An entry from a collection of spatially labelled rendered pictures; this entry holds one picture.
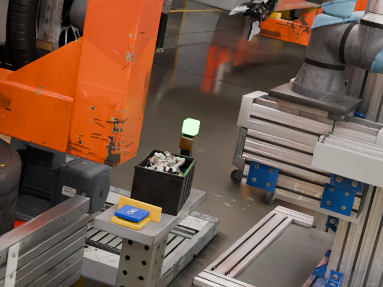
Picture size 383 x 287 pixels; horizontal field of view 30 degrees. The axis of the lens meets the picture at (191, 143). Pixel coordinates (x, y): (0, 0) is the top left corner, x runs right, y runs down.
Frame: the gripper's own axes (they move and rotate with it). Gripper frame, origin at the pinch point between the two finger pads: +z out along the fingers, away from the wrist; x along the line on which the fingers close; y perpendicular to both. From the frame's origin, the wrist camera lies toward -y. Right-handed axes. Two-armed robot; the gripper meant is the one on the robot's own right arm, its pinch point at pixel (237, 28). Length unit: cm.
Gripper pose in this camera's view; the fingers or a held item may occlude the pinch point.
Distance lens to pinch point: 311.3
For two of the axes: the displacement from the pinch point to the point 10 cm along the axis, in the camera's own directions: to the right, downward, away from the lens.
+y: 4.9, 1.8, -8.6
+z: -6.6, 7.2, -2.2
